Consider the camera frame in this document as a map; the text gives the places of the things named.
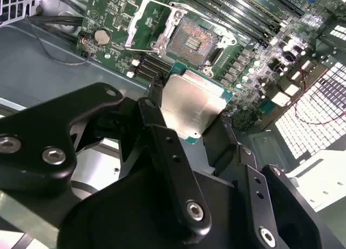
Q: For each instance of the steel socket cover frame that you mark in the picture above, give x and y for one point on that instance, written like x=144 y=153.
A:
x=135 y=25

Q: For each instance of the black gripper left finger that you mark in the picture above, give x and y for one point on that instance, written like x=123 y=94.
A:
x=35 y=141

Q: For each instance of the silver square CPU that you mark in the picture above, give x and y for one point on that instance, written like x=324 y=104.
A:
x=189 y=103

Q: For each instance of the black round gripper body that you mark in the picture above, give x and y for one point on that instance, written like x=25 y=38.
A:
x=121 y=211

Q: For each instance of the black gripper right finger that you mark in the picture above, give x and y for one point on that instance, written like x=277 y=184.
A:
x=260 y=214

